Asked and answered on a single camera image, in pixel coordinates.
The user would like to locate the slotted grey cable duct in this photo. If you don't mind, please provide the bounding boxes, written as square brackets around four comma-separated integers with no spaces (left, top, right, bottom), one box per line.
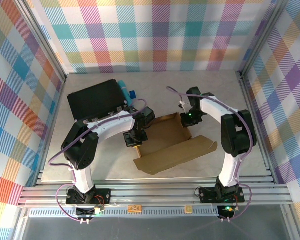
[27,208,221,218]

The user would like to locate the cyan plastic tube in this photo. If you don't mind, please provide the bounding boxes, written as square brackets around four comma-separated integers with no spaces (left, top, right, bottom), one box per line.
[117,79,135,107]

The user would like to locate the aluminium frame rails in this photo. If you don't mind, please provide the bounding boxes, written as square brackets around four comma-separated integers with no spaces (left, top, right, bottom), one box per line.
[17,178,295,208]

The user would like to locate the orange wooden tag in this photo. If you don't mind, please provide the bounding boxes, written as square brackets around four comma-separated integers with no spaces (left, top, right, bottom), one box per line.
[127,204,143,213]

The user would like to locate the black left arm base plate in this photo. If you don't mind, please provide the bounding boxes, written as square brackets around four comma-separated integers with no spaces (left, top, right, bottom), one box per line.
[65,188,112,206]

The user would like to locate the aluminium frame post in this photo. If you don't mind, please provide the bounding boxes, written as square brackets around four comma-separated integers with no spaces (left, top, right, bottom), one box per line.
[239,0,291,76]
[14,0,67,82]

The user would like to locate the brown cardboard paper box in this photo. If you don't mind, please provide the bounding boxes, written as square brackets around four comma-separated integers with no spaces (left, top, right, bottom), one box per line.
[132,112,218,176]

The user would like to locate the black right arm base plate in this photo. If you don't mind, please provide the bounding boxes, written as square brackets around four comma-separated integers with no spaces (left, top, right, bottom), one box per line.
[198,186,246,204]

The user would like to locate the aluminium side rail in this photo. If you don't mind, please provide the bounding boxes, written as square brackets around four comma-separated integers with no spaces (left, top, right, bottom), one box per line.
[238,71,278,186]
[34,73,68,187]

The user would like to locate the black case with metal handle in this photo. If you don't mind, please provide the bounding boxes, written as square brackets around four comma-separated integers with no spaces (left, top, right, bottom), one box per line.
[66,79,131,123]

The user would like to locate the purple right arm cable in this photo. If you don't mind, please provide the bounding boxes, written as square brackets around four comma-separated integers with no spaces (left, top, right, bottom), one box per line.
[166,86,258,223]

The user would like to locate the black controller board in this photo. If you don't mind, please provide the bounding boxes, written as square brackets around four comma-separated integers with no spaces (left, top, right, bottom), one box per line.
[76,205,106,217]
[217,205,237,218]

